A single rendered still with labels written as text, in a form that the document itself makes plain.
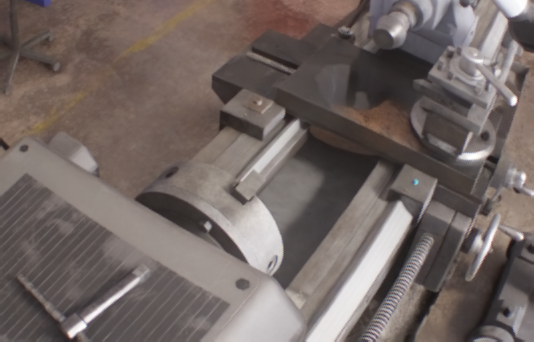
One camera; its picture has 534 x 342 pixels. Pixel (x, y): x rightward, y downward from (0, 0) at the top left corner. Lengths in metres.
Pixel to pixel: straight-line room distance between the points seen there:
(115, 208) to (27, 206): 0.13
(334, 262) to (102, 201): 0.72
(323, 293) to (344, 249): 0.13
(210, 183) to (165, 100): 2.10
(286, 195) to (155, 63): 1.79
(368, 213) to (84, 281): 0.93
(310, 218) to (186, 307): 0.97
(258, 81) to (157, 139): 1.19
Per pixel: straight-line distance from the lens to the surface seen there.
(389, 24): 1.63
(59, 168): 0.87
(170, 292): 0.72
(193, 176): 1.02
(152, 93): 3.14
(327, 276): 1.39
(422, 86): 1.51
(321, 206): 1.68
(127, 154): 2.83
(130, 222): 0.79
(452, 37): 1.97
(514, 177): 1.70
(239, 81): 1.76
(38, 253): 0.77
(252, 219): 1.00
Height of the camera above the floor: 1.93
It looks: 43 degrees down
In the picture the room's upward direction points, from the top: 7 degrees clockwise
